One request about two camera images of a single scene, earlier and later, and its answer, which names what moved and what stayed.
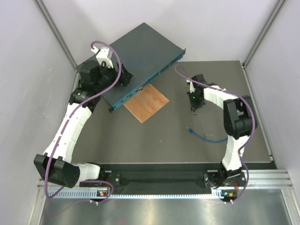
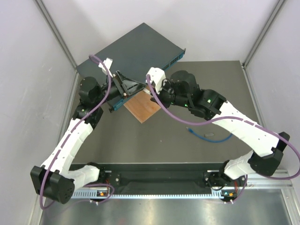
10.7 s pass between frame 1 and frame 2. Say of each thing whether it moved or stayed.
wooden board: stayed
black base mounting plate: stayed
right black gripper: moved
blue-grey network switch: stayed
